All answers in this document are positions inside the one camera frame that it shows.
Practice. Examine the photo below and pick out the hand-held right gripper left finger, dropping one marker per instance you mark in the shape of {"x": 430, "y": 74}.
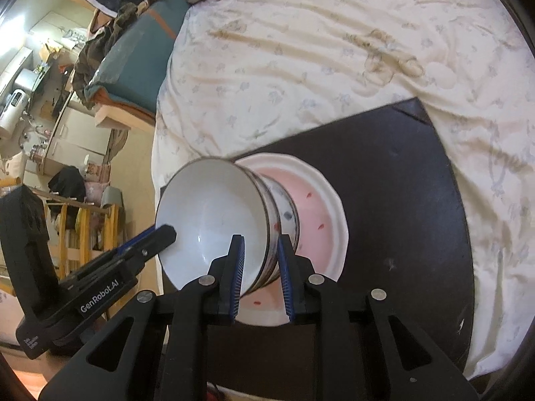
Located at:
{"x": 236, "y": 275}

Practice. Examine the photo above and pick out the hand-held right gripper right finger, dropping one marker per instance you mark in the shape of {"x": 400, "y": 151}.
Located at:
{"x": 286, "y": 280}

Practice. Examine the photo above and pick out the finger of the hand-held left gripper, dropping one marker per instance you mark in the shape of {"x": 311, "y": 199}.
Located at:
{"x": 161, "y": 238}
{"x": 133, "y": 243}

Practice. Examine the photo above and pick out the pink strawberry plate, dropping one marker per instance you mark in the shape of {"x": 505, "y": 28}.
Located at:
{"x": 322, "y": 209}

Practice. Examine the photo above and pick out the yellow wooden rack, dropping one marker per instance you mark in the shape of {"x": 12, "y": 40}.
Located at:
{"x": 63, "y": 238}

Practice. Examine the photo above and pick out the pink floral storage box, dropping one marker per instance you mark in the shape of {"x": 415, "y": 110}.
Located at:
{"x": 98, "y": 183}

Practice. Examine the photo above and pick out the black garment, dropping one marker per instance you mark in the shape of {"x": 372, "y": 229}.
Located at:
{"x": 67, "y": 181}

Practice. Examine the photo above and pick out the white kitchen base cabinets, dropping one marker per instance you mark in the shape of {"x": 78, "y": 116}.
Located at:
{"x": 75, "y": 133}

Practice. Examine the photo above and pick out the white water heater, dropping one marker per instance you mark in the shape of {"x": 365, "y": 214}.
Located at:
{"x": 12, "y": 112}

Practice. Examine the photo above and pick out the dark wooden board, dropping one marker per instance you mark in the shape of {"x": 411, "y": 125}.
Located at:
{"x": 397, "y": 175}

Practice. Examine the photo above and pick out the olive camouflage clothing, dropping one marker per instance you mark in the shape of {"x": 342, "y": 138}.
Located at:
{"x": 100, "y": 50}

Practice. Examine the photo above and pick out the wooden bed frame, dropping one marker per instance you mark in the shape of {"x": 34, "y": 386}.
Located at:
{"x": 121, "y": 119}

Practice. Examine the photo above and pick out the teal padded bed rail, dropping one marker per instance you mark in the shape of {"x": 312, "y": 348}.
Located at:
{"x": 138, "y": 62}

